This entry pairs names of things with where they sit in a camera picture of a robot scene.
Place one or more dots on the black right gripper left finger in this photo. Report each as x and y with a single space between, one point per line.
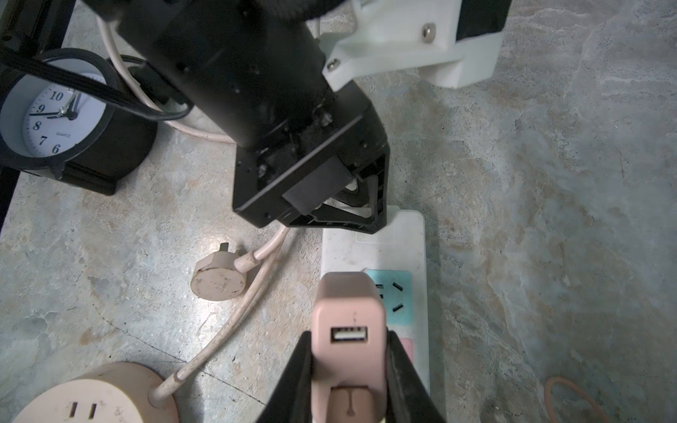
291 398

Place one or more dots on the black alarm clock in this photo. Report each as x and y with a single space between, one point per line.
57 132

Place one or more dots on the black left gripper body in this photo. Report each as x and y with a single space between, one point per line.
308 168

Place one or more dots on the white multicolour power strip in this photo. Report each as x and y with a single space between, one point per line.
395 259

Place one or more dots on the pink usb charger plug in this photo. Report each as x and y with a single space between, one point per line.
348 345

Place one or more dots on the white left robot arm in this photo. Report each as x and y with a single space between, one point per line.
248 70

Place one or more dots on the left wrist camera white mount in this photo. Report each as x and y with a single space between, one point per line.
451 44

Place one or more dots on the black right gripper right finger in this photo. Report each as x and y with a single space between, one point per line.
407 398

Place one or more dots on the pink round plug with cord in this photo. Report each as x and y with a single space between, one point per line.
223 276

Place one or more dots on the round pink socket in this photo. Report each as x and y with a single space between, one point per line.
115 392

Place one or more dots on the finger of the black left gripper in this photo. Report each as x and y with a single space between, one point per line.
372 181

